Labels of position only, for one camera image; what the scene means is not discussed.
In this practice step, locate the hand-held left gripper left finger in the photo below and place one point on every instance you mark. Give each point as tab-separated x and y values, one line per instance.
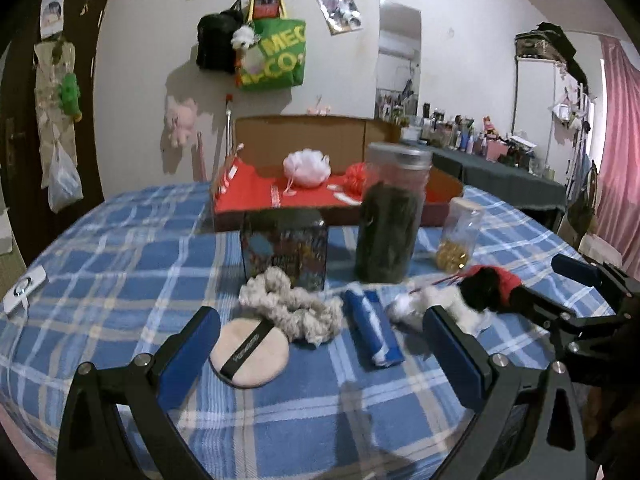
192	355

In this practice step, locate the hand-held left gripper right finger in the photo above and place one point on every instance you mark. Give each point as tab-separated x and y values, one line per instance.
452	350

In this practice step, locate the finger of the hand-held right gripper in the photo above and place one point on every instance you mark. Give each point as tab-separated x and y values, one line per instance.
575	269
542	307

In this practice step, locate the black white plush cat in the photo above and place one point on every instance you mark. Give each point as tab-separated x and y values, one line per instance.
450	302

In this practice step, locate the pink powder puff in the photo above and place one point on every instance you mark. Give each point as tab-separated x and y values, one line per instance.
250	355

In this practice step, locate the blue white cloth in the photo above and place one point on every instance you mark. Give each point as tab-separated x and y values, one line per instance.
372	327

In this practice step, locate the beige knit scrunchie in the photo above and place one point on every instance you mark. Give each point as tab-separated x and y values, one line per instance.
287	305

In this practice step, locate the cardboard box with red lining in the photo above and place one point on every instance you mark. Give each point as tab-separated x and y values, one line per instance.
305	132

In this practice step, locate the small jar yellow contents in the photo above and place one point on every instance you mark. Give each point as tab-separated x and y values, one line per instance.
457	240

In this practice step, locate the blue plaid tablecloth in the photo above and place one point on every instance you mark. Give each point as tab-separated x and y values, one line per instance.
125	270

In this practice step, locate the dark green covered table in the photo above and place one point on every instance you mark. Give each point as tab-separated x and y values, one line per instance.
505	177

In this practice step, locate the pink curtain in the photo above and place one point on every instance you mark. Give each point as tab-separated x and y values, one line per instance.
617	150

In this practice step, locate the tall glass jar dark contents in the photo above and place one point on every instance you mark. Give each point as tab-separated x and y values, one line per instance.
387	230

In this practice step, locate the printed tin box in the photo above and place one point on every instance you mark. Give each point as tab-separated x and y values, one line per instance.
285	250

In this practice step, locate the white wardrobe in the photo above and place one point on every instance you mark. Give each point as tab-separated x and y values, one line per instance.
542	110

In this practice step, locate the pink doll figure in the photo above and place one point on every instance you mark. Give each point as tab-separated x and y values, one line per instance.
489	127

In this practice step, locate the row of cosmetic bottles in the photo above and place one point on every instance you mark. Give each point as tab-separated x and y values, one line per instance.
450	132

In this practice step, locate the red bath pouf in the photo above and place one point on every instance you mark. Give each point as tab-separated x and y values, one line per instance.
357	177

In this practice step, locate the white plastic bag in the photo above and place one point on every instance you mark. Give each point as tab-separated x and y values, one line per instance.
64	182

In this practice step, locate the storage bags atop wardrobe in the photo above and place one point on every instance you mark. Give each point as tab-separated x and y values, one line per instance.
545	42

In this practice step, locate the metal stick with red tip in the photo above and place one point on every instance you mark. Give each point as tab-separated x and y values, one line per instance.
229	125

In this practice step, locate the pink plush pig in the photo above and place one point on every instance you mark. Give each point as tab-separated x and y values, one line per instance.
180	120

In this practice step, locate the dark brown door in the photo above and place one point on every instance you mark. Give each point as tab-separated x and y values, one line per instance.
30	125

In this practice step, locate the beige hanging organizer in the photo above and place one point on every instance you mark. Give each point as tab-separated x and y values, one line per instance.
52	105

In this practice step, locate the green plush toy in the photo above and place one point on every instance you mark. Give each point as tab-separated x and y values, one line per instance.
69	94

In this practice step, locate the green tote bag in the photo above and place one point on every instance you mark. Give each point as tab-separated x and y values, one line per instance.
275	57

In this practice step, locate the black bag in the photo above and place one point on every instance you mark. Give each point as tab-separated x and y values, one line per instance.
215	42

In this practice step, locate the white plush dog charm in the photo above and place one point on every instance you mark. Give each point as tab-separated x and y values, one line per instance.
243	36

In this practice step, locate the red framed picture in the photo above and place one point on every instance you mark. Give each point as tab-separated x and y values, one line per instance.
266	6

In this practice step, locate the picture on door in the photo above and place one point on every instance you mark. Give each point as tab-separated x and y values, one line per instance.
52	14

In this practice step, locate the wall mirror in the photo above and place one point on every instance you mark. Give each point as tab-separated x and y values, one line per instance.
397	65

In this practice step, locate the photo wall poster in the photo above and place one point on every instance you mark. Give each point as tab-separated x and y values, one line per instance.
341	9

